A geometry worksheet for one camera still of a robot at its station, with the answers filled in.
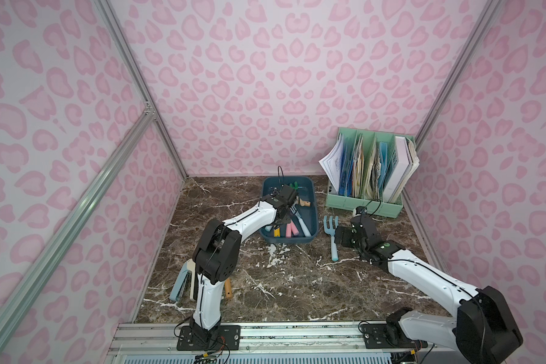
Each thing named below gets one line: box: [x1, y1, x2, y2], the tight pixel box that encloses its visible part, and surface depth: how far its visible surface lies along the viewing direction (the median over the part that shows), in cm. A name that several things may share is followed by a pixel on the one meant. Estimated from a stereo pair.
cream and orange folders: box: [351, 133, 366, 199], surface depth 100 cm
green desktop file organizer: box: [325, 127, 418, 219], surface depth 100 cm
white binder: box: [382, 135, 414, 204], surface depth 96 cm
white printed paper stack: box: [318, 133, 344, 194], surface depth 97 cm
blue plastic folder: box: [338, 143, 354, 197], surface depth 102 cm
